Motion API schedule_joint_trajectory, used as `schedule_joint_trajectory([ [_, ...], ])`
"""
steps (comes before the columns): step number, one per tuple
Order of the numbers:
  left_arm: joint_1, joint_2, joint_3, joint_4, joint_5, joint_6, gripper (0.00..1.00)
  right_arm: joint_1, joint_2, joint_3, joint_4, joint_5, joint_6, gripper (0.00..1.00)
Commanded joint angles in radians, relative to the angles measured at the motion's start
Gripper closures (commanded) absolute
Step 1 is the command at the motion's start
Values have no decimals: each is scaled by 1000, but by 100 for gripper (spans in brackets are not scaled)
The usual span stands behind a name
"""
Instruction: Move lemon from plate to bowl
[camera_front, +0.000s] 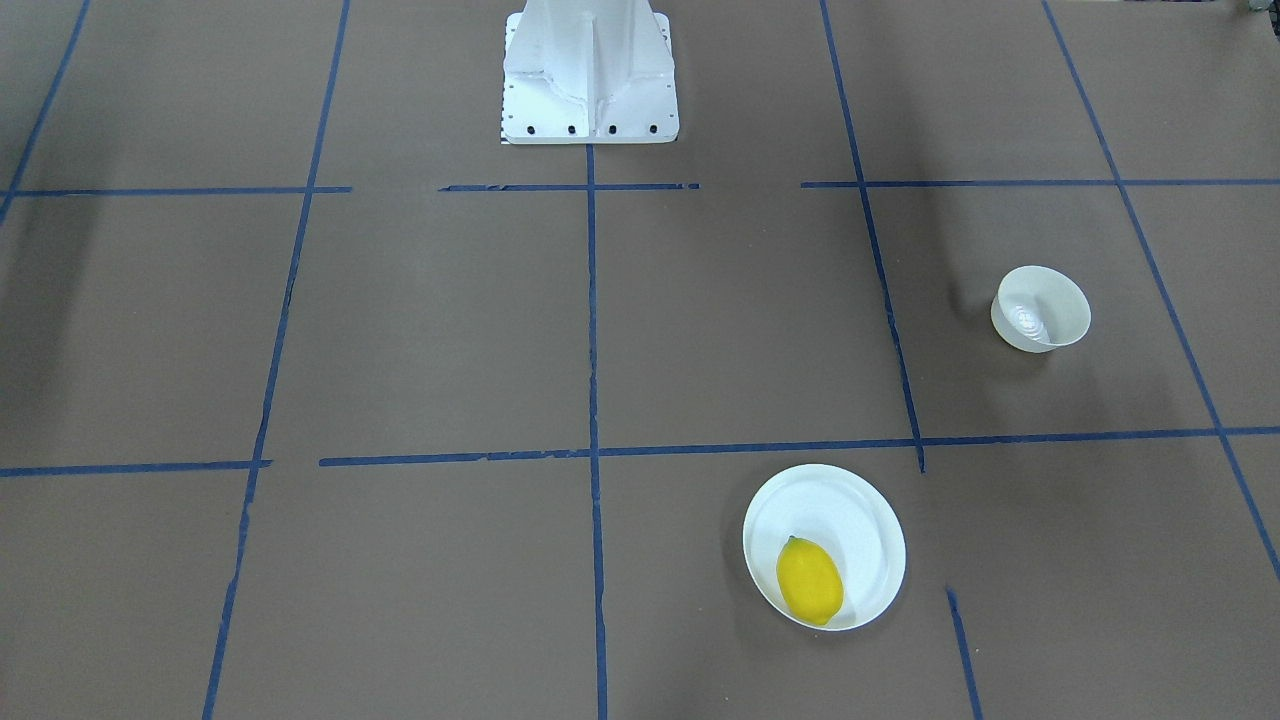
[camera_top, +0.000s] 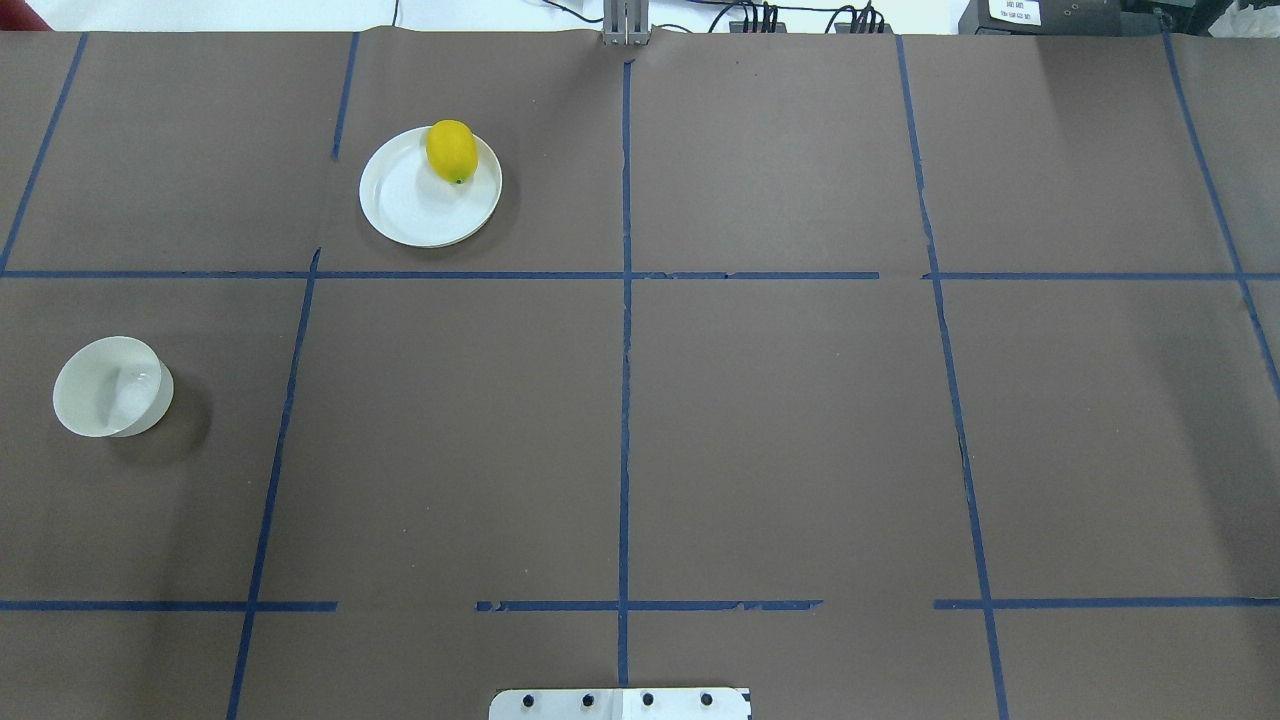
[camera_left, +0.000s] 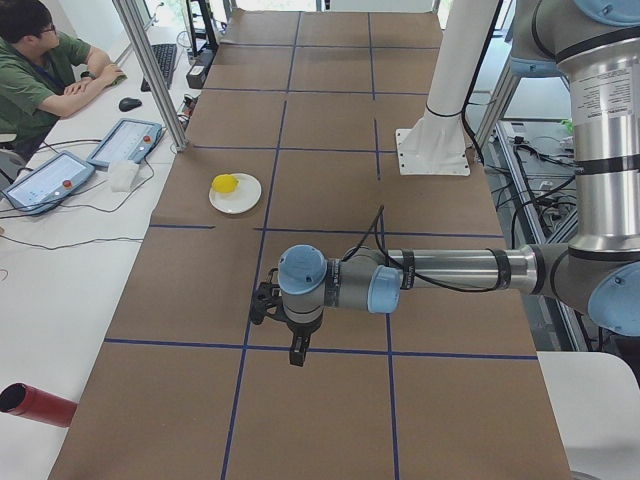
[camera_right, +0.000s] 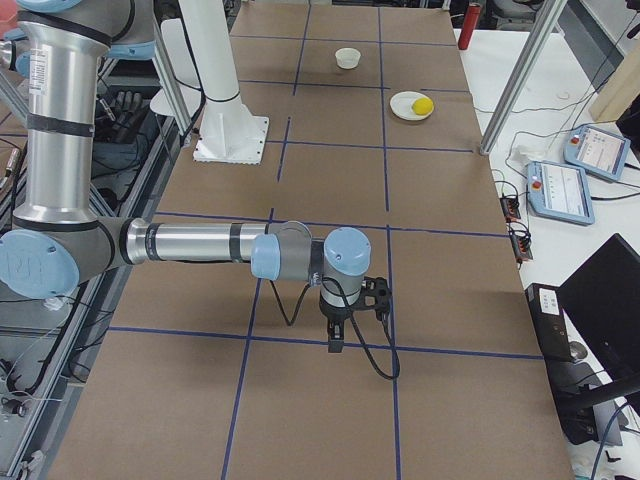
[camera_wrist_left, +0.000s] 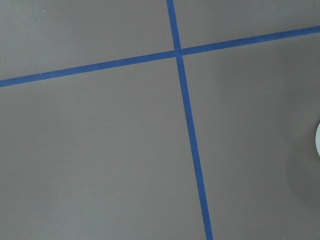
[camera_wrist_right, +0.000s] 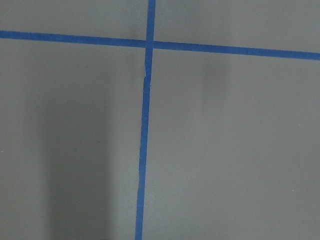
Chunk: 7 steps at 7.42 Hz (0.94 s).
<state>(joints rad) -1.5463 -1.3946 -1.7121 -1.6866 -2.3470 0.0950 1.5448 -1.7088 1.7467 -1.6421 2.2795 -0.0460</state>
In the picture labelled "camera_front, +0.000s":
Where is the yellow lemon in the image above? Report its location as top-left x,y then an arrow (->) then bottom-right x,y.
774,536 -> 845,626

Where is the white round plate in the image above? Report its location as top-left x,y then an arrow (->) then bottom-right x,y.
742,464 -> 908,632

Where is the white small bowl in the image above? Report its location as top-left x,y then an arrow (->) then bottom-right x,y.
989,265 -> 1092,354

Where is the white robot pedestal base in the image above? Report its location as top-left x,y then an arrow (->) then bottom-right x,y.
500,1 -> 681,145

